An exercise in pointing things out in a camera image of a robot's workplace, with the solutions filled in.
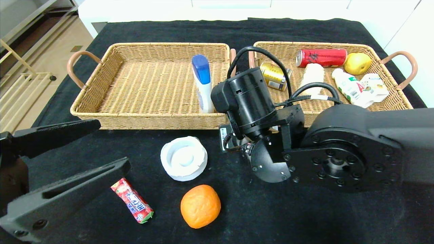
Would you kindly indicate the red soda can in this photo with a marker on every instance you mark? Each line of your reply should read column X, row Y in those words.
column 322, row 58

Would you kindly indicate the small white carton box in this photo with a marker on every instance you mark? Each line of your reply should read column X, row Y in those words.
column 379, row 84

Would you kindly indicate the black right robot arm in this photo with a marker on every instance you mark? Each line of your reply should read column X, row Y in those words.
column 356, row 145

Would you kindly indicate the gold drink can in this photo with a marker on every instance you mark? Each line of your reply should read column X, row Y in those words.
column 278, row 79

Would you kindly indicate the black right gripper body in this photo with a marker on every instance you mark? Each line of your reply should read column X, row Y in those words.
column 225, row 139

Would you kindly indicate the white yogurt bottle green label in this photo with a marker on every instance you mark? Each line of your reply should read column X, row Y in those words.
column 352, row 88

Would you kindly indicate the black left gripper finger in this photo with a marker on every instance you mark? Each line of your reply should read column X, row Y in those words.
column 74, row 193
column 57, row 135

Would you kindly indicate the yellow pear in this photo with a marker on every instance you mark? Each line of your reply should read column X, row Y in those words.
column 357, row 63

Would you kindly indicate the grey metal shelf unit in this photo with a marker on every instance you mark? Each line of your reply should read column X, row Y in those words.
column 20, row 20

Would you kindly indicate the orange fruit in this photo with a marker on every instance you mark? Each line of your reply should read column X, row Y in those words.
column 200, row 206

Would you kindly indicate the red candy pack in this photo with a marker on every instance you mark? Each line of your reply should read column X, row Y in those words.
column 134, row 203

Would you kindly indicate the white lotion bottle blue cap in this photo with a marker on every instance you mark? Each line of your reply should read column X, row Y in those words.
column 203, row 88

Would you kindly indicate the light wooden slatted rack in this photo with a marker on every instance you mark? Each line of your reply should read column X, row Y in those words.
column 23, row 91

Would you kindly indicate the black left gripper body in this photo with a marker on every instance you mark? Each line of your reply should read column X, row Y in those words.
column 9, row 176

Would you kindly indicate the white round ashtray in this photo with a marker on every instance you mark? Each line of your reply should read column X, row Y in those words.
column 183, row 159

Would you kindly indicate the striped spiral bread roll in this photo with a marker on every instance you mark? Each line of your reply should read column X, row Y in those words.
column 313, row 73

